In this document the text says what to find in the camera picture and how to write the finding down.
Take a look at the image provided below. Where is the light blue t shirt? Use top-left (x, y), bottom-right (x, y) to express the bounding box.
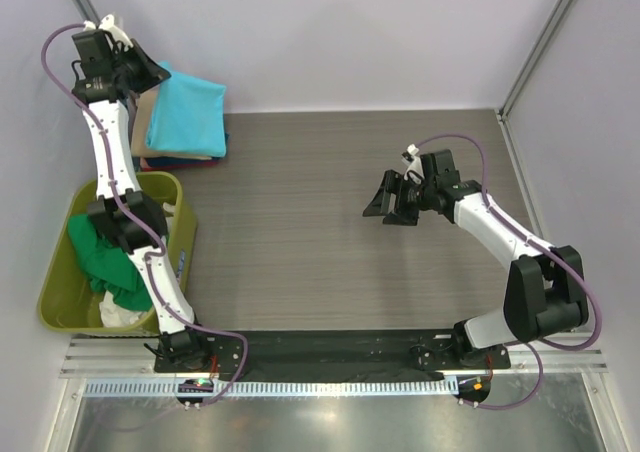
top-left (145, 61), bottom-right (227, 158)

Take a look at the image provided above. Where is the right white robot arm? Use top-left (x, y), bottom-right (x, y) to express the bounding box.
top-left (363, 146), bottom-right (589, 359)

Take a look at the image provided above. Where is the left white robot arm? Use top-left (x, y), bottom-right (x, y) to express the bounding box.
top-left (72, 27), bottom-right (211, 370)

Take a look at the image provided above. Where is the folded beige t shirt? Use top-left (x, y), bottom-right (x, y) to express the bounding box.
top-left (131, 88), bottom-right (209, 161)

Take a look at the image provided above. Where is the folded red t shirt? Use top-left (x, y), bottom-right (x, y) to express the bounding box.
top-left (140, 160), bottom-right (218, 172)

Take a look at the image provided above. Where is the green t shirt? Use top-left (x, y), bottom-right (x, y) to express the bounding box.
top-left (67, 214), bottom-right (152, 312)

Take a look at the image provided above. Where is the olive green plastic bin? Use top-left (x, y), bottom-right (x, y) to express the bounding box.
top-left (37, 171), bottom-right (198, 337)

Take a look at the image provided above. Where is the white t shirt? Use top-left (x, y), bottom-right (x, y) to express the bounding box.
top-left (91, 234), bottom-right (152, 328)

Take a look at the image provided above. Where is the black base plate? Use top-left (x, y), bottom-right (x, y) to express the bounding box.
top-left (145, 329), bottom-right (511, 381)

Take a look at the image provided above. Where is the right aluminium corner post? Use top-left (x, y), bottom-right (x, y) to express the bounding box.
top-left (497, 0), bottom-right (596, 121)

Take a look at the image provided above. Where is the white slotted cable duct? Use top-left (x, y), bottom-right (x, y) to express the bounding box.
top-left (83, 376), bottom-right (458, 400)

